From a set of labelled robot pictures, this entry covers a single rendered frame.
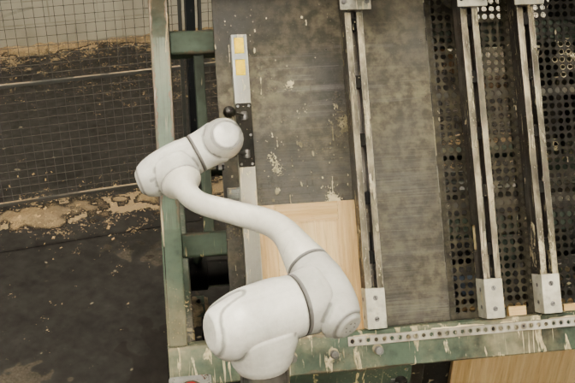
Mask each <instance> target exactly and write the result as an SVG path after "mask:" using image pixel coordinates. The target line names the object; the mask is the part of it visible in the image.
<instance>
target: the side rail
mask: <svg viewBox="0 0 575 383"><path fill-rule="evenodd" d="M148 12H149V28H150V42H151V71H152V87H153V102H154V116H155V132H156V147H157V150H158V149H160V148H161V147H163V146H165V145H166V144H169V143H171V142H173V141H175V117H174V102H173V87H172V73H171V58H170V43H169V16H168V1H167V0H148ZM159 206H160V221H161V236H162V251H163V280H164V295H165V310H166V325H167V340H168V347H169V348H171V347H181V346H187V318H186V304H185V289H184V274H183V260H182V245H181V218H180V203H179V201H178V200H177V199H171V198H168V197H166V196H164V195H163V196H161V197H159Z"/></svg>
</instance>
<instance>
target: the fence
mask: <svg viewBox="0 0 575 383"><path fill-rule="evenodd" d="M234 38H243V39H244V52H245V53H239V54H235V53H234ZM229 39H230V52H231V66H232V79H233V92H234V108H235V104H236V103H250V102H251V94H250V81H249V68H248V55H247V42H246V34H235V35H230V38H229ZM244 59H245V65H246V75H236V70H235V60H244ZM237 157H238V170H239V184H240V201H241V202H243V203H250V204H254V205H258V197H257V184H256V171H255V167H244V168H240V166H239V155H238V156H237ZM242 236H243V250H244V263H245V276H246V285H249V284H251V283H254V282H257V281H260V280H262V279H263V274H262V261H261V248H260V235H259V233H257V232H254V231H252V230H249V229H245V228H243V227H242Z"/></svg>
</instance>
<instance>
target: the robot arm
mask: <svg viewBox="0 0 575 383"><path fill-rule="evenodd" d="M243 141H244V137H243V132H242V131H241V129H240V127H239V125H238V124H237V123H236V122H235V121H233V120H230V119H228V118H218V119H215V120H213V121H211V122H210V123H206V124H205V125H204V126H202V127H201V128H200V129H198V130H197V131H195V132H193V133H191V134H189V135H187V136H186V137H184V138H181V139H178V140H175V141H173V142H171V143H169V144H166V145H165V146H163V147H161V148H160V149H158V150H155V151H154V152H152V153H151V154H150V155H149V156H147V157H146V158H145V159H144V160H143V161H141V163H140V164H139V165H138V166H137V168H136V171H135V173H134V176H135V179H136V182H137V184H138V187H139V189H140V191H141V192H142V193H143V194H145V195H146V196H148V197H161V196H163V195H164V196H166V197H168V198H171V199H177V200H178V201H179V202H180V203H181V204H182V205H184V206H185V207H186V208H188V209H189V210H191V211H192V212H194V213H196V214H199V215H202V216H205V217H208V218H211V219H214V220H217V221H222V222H225V223H228V224H231V225H235V226H237V227H243V228H245V229H249V230H252V231H254V232H257V233H261V234H263V235H265V236H266V237H268V238H270V239H271V240H272V241H273V242H274V243H275V245H276V247H277V249H278V250H279V252H280V255H281V257H282V260H283V263H284V266H285V269H286V271H287V275H283V276H279V277H272V278H268V279H265V280H260V281H257V282H254V283H251V284H249V285H246V286H242V287H240V288H237V289H235V290H233V291H231V292H229V293H227V294H225V295H224V296H222V297H221V298H219V299H218V300H216V301H215V302H214V303H213V304H212V305H211V306H210V307H209V308H208V309H207V312H206V313H205V316H204V319H203V330H204V336H205V341H206V344H207V345H208V347H209V349H210V351H211V352H212V353H213V354H214V355H215V356H216V357H218V358H220V359H222V360H223V361H226V362H231V363H232V366H233V367H234V369H235V370H236V371H237V373H238V374H239V375H240V383H290V380H289V371H288V368H289V367H290V365H291V363H292V361H293V356H294V352H295V351H296V348H297V345H298V342H299V339H301V338H303V337H305V336H308V335H312V334H317V333H320V332H322V333H323V335H324V336H325V337H327V338H332V339H340V338H345V337H347V336H349V335H350V334H352V333H353V332H354V331H355V330H356V329H357V328H358V326H359V323H360V307H359V301H358V298H357V296H356V293H355V291H354V289H353V286H352V284H351V283H350V281H349V279H348V278H347V276H346V275H345V274H344V272H343V271H342V269H341V267H340V266H339V265H338V264H337V263H336V262H335V261H334V260H333V259H332V257H331V256H330V255H329V254H328V253H327V252H326V251H325V250H324V249H323V248H322V247H321V246H320V245H318V244H317V243H316V242H315V241H314V240H313V239H312V238H311V237H310V236H309V235H308V234H307V233H305V232H304V231H303V230H302V229H301V228H300V227H299V226H298V225H297V224H296V223H295V222H294V221H292V220H291V219H289V218H288V217H286V216H285V215H283V214H281V213H279V212H277V211H274V210H273V209H268V208H265V207H262V206H258V205H254V204H250V203H243V202H240V201H235V200H232V199H228V198H224V197H217V196H213V195H210V194H207V193H205V192H203V191H201V190H200V189H199V184H200V181H201V175H200V174H202V173H203V172H204V171H206V170H208V169H210V168H213V167H216V170H225V167H224V163H225V162H226V161H228V159H230V158H233V157H234V156H236V155H237V154H238V153H239V152H240V150H241V148H242V145H243Z"/></svg>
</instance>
